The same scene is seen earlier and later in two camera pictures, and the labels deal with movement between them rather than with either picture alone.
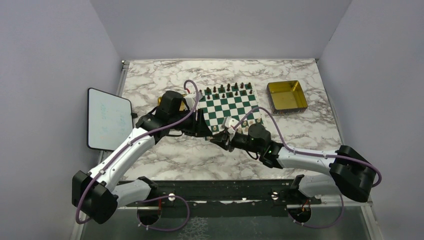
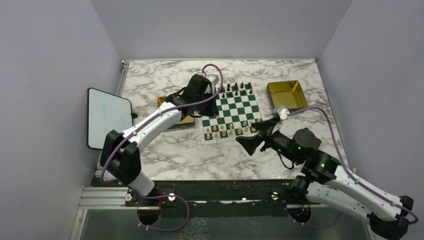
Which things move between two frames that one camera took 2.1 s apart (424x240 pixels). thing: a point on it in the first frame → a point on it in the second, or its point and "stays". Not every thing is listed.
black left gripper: (199, 128) → (213, 110)
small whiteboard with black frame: (109, 120) stays
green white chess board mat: (235, 106) stays
